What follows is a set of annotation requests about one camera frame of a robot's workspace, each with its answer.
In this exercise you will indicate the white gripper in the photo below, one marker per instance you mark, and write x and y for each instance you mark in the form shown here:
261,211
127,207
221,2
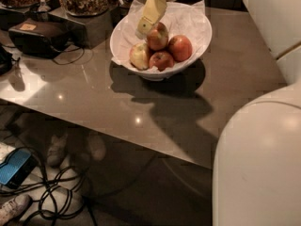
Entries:
151,15

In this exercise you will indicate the red apple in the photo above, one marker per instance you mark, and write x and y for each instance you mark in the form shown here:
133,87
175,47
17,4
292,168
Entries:
157,39
161,60
180,47

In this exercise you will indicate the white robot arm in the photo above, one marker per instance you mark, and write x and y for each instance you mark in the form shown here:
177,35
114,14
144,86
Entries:
257,163

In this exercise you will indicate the white bowl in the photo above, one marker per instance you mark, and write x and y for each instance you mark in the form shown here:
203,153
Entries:
200,38

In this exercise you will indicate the left yellow-green apple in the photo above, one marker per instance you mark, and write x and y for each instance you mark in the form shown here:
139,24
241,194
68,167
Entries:
140,55

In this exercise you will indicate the white paper liner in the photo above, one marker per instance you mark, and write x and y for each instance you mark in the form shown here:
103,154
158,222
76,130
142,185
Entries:
185,19

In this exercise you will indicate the dark riser block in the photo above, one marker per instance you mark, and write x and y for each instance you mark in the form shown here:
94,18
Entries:
88,32

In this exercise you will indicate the metal serving spoon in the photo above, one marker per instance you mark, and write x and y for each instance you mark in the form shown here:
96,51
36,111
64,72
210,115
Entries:
43,7

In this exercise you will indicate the black VR headset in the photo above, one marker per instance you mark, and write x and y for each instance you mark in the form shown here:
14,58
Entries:
39,39

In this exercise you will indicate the blue box on floor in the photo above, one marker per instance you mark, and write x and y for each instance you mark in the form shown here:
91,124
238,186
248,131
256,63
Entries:
16,166

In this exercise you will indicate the white sneaker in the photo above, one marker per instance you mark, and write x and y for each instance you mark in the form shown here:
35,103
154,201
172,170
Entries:
14,208

